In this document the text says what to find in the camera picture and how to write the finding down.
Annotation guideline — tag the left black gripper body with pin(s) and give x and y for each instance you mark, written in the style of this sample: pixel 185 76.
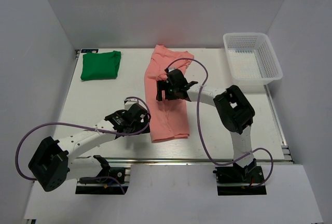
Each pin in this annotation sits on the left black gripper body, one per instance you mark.
pixel 138 126

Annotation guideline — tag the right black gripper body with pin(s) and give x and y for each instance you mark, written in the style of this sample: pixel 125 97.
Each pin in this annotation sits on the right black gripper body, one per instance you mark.
pixel 173 90

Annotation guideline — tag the pink t-shirt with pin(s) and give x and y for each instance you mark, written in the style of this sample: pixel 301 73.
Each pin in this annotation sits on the pink t-shirt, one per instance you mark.
pixel 169 119

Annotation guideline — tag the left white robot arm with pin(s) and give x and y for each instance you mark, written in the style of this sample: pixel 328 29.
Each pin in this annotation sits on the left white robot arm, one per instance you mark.
pixel 58 160

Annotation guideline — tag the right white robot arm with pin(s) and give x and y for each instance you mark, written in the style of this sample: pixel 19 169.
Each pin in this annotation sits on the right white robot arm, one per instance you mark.
pixel 233 108

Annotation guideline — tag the folded green t-shirt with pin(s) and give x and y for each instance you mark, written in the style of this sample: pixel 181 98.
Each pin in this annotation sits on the folded green t-shirt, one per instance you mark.
pixel 100 66

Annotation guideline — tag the white plastic basket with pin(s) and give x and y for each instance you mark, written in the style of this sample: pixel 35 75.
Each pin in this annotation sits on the white plastic basket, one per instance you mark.
pixel 251 58

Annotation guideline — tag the blue label sticker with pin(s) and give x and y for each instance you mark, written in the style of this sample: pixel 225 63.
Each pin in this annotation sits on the blue label sticker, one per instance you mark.
pixel 89 50

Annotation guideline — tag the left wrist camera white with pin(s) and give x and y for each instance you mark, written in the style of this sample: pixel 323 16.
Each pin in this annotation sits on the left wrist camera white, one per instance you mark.
pixel 129 102

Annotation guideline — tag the aluminium table edge rail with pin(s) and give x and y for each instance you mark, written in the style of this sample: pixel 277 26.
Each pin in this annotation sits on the aluminium table edge rail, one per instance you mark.
pixel 118 162

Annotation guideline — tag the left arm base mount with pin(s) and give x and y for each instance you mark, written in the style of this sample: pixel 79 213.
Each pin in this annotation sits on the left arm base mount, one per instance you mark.
pixel 107 180

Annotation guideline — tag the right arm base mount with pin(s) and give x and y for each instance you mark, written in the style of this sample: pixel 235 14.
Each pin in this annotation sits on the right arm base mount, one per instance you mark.
pixel 231 183

